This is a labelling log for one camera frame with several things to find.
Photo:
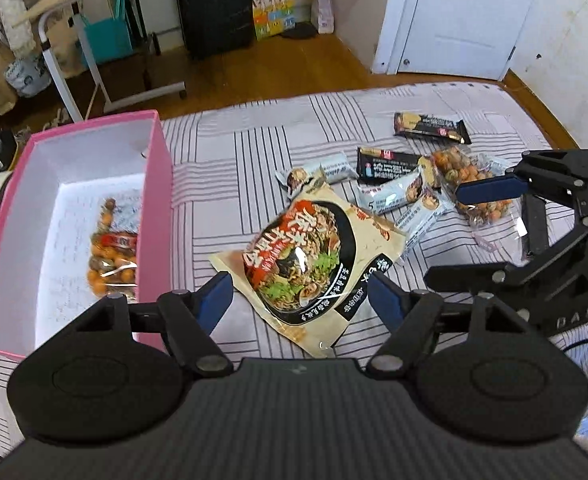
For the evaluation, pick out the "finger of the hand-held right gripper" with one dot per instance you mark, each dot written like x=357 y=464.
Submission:
x=463 y=277
x=488 y=190

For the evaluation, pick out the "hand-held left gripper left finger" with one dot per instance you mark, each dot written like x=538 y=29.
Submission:
x=216 y=297

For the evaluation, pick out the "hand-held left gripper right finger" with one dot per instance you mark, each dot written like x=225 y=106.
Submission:
x=386 y=299

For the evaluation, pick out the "clear bag of coated peanuts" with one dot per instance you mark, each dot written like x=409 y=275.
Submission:
x=109 y=270
x=453 y=167

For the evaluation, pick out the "noodle packet with bowl picture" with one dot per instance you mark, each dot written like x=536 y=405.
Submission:
x=299 y=250

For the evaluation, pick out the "pink cardboard box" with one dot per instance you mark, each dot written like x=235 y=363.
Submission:
x=159 y=200

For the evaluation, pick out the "grey white snack packet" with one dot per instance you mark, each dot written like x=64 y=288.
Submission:
x=381 y=197
x=418 y=220
x=336 y=166

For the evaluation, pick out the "black snack bar packet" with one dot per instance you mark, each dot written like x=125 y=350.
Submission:
x=431 y=129
x=386 y=165

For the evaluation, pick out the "striped bed sheet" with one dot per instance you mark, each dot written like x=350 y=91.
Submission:
x=234 y=160

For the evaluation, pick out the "white door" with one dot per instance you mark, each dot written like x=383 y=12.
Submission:
x=453 y=15

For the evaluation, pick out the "white pink tall packet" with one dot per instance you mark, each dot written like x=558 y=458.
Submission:
x=324 y=10

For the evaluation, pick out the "black item on floor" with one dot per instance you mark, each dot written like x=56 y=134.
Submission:
x=299 y=31

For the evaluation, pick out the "colourful cardboard box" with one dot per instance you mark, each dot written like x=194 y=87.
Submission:
x=274 y=17

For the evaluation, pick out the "teal tote bag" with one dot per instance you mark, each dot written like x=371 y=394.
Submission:
x=106 y=35

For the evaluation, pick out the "black suitcase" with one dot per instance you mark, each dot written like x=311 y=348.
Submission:
x=214 y=5

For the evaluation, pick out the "white printed bag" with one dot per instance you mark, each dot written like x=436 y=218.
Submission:
x=26 y=75

